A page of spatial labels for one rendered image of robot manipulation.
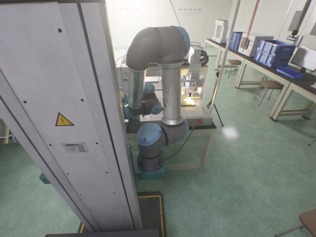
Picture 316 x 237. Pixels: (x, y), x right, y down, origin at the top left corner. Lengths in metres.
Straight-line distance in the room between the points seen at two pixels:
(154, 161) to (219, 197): 1.36
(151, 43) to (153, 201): 1.31
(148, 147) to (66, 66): 0.47
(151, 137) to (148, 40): 0.39
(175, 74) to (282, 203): 1.99
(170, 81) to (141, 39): 0.20
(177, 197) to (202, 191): 0.32
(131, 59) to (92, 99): 0.24
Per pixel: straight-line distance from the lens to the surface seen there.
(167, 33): 0.62
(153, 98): 0.91
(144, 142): 0.70
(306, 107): 4.13
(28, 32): 0.44
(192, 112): 1.60
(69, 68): 0.43
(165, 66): 0.64
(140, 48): 0.59
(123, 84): 1.79
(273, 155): 2.81
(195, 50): 1.58
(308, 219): 1.74
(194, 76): 1.64
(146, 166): 0.81
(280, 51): 4.01
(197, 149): 2.39
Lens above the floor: 1.73
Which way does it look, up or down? 36 degrees down
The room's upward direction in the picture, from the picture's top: straight up
